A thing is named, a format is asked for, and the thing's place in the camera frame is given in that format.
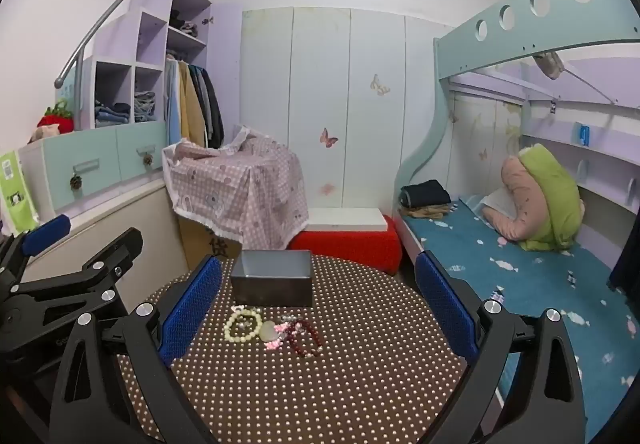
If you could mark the white pillow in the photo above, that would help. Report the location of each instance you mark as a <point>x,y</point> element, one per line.
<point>497,206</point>

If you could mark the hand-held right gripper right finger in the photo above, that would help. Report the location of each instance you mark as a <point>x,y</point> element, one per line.
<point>445,309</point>

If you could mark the green packet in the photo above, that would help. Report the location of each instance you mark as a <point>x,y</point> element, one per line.
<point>20,184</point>

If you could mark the pink plush toy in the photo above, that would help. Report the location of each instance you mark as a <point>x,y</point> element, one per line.
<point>42,134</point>

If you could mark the dark hanging jacket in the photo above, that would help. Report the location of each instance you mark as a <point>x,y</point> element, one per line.
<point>214,109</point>

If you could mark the purple bed shelf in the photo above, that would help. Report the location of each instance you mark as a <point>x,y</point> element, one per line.
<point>615,149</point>

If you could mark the dark folded clothes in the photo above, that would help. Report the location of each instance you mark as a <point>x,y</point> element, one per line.
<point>425,194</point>

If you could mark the teal bunk bed frame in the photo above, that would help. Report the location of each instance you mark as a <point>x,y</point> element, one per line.
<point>500,49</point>

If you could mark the faded pink butterfly sticker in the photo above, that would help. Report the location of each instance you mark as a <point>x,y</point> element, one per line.
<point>327,189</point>

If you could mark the red strawberry plush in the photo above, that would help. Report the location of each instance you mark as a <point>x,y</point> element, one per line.
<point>59,124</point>

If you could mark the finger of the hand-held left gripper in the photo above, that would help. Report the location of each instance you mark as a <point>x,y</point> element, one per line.
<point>45,231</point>
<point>115,254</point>

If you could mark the brown drawer knob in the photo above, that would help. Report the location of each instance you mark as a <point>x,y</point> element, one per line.
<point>147,159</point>
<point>76,182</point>

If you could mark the cardboard box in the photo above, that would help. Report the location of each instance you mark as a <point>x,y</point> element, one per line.
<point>200,244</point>

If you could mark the green and pink pillow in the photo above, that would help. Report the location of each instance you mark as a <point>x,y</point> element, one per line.
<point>560,204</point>

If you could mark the cream low cabinet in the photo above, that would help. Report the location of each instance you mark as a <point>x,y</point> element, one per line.
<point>125,214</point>

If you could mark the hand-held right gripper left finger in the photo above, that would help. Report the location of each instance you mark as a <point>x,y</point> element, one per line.
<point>192,309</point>

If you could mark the white wardrobe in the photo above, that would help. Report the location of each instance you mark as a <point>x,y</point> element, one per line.
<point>270,89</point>

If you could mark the red butterfly sticker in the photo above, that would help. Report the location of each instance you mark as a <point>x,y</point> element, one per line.
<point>328,138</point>

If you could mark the folded blue jeans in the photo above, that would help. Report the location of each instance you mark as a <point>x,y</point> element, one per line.
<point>145,107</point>
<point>112,114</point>

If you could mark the dark clothes pile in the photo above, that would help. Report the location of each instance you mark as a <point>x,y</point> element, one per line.
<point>182,24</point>

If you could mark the blue printed bed sheet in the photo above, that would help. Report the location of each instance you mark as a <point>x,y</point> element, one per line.
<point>525,284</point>

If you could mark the small blue holder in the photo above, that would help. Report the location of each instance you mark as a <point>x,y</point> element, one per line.
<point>582,134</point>

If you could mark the light blue hanging garment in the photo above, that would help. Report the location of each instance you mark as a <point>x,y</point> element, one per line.
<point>172,104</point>

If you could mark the pale jade pendant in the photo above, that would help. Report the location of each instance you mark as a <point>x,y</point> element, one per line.
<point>268,331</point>

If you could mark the red stool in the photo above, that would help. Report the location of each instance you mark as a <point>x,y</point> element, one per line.
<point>350,249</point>

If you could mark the grey metal handrail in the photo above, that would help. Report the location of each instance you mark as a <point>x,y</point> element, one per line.
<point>59,82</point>

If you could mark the brown polka dot tablecloth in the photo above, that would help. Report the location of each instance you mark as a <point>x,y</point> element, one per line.
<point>350,374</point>

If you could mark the tan folded garment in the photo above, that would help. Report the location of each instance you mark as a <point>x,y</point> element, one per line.
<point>425,212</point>

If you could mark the dark cloth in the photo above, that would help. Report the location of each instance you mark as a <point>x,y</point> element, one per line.
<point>625,259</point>

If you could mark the grey metal tin box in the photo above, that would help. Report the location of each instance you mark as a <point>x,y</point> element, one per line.
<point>270,291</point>

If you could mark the grey hanging cloth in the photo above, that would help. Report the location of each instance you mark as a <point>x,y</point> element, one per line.
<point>550,65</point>

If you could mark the tan hanging coat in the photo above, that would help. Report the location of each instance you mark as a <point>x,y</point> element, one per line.
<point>190,109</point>

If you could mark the teal drawer cabinet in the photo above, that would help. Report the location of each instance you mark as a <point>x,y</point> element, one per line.
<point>100,149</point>

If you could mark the pink checked cloth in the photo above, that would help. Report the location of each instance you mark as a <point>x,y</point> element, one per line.
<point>240,189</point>

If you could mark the pale butterfly sticker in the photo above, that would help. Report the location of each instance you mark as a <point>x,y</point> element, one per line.
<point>380,85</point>

